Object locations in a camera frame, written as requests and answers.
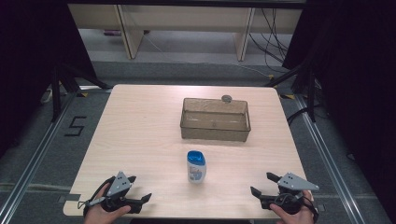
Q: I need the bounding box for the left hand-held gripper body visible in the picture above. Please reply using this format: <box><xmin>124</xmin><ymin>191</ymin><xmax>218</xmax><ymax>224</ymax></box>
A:
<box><xmin>88</xmin><ymin>170</ymin><xmax>144</xmax><ymax>215</ymax></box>

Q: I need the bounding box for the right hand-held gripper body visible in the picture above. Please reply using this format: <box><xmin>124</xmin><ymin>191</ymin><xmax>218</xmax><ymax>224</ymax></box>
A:
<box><xmin>260</xmin><ymin>172</ymin><xmax>320</xmax><ymax>216</ymax></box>

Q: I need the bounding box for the white bottle with blue cap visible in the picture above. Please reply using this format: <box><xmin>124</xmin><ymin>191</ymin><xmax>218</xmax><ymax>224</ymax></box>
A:
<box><xmin>186</xmin><ymin>150</ymin><xmax>207</xmax><ymax>184</ymax></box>

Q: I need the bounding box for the clear brown plastic box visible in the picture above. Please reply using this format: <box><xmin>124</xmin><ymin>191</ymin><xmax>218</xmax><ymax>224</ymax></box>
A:
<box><xmin>179</xmin><ymin>97</ymin><xmax>252</xmax><ymax>143</ymax></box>

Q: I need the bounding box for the person's right hand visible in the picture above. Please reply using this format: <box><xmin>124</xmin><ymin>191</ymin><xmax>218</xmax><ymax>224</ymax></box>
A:
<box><xmin>269</xmin><ymin>189</ymin><xmax>316</xmax><ymax>224</ymax></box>

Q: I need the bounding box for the person's left hand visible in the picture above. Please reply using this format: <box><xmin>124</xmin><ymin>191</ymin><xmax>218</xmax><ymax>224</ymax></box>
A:
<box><xmin>83</xmin><ymin>182</ymin><xmax>133</xmax><ymax>224</ymax></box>

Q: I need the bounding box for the black metal stand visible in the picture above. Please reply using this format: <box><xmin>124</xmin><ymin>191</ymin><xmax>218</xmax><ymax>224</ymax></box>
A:
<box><xmin>263</xmin><ymin>60</ymin><xmax>318</xmax><ymax>123</ymax></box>
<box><xmin>49</xmin><ymin>61</ymin><xmax>114</xmax><ymax>123</ymax></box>

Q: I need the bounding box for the dark curtain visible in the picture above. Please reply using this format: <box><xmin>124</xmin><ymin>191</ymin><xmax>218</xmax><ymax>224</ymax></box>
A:
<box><xmin>281</xmin><ymin>0</ymin><xmax>396</xmax><ymax>223</ymax></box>
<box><xmin>0</xmin><ymin>0</ymin><xmax>98</xmax><ymax>158</ymax></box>

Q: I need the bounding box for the beige wooden desk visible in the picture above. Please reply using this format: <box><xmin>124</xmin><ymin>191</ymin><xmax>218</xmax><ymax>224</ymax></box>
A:
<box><xmin>67</xmin><ymin>3</ymin><xmax>304</xmax><ymax>63</ymax></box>

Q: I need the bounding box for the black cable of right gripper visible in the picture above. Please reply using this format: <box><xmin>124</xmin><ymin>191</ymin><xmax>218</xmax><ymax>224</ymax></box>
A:
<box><xmin>300</xmin><ymin>190</ymin><xmax>319</xmax><ymax>223</ymax></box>

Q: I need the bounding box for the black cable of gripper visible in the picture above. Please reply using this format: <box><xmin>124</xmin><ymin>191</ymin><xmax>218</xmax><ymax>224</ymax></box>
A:
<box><xmin>77</xmin><ymin>175</ymin><xmax>117</xmax><ymax>217</ymax></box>
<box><xmin>300</xmin><ymin>190</ymin><xmax>319</xmax><ymax>223</ymax></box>

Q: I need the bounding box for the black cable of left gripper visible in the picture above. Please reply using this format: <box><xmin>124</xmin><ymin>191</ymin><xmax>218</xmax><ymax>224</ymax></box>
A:
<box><xmin>77</xmin><ymin>175</ymin><xmax>117</xmax><ymax>217</ymax></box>

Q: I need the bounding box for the metal floor rail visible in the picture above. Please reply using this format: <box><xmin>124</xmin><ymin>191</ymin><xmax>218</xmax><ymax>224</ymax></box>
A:
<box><xmin>0</xmin><ymin>89</ymin><xmax>79</xmax><ymax>224</ymax></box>
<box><xmin>293</xmin><ymin>92</ymin><xmax>376</xmax><ymax>224</ymax></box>

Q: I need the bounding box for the black floor cable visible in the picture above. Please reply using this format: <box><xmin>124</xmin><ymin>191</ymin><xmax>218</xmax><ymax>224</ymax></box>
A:
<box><xmin>287</xmin><ymin>106</ymin><xmax>310</xmax><ymax>126</ymax></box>

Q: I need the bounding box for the white coiled cable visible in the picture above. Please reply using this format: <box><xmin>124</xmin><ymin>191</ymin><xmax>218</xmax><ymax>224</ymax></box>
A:
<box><xmin>40</xmin><ymin>88</ymin><xmax>54</xmax><ymax>105</ymax></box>

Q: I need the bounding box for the bundle of black cables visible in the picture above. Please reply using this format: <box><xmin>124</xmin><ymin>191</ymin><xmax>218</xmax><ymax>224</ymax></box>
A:
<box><xmin>247</xmin><ymin>7</ymin><xmax>291</xmax><ymax>75</ymax></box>

